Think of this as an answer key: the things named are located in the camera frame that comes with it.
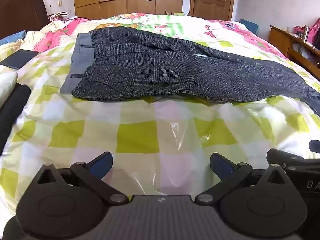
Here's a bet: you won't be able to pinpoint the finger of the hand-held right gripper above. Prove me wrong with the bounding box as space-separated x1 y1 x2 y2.
266 149 305 167

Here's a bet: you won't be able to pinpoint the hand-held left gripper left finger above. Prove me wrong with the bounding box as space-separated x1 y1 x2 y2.
37 151 129 205

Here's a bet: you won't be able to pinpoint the dark grey checked pants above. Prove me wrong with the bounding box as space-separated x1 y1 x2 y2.
60 27 320 117

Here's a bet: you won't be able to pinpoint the pink cartoon print quilt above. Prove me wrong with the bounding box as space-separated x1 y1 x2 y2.
0 12 297 65

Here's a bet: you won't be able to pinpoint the dark wooden headboard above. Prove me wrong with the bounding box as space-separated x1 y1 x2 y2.
0 0 49 40

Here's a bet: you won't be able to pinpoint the white plastic bag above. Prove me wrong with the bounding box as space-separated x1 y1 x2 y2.
292 42 311 57

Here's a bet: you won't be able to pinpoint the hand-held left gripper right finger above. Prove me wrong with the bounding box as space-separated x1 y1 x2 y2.
194 152 290 205

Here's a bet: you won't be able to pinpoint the flat black rectangle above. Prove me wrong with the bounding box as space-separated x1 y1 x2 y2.
0 49 38 70

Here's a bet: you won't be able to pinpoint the blue foam mat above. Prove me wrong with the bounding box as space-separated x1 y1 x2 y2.
239 18 262 34

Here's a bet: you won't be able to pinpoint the wooden cabinet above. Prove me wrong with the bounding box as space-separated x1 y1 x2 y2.
267 25 320 80

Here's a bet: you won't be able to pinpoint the folded black cloth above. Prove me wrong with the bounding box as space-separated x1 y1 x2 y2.
0 83 32 157

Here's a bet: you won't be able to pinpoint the blue pillow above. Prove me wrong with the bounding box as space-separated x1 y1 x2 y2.
0 30 27 46

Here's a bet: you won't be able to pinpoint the folded white cloth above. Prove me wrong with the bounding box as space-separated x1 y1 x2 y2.
0 72 18 112

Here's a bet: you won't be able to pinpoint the green checked plastic sheet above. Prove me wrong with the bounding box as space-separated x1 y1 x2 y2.
0 39 320 230

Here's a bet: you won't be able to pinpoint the pink cloth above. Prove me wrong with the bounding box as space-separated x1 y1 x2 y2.
309 17 320 48

